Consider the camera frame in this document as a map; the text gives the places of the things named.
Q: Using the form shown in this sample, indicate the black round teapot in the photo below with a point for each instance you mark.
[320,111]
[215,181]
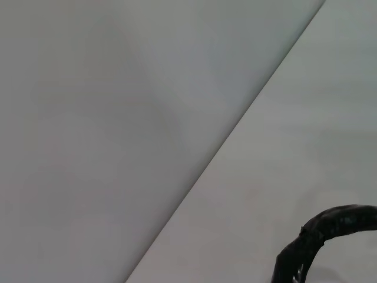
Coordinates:
[312,233]

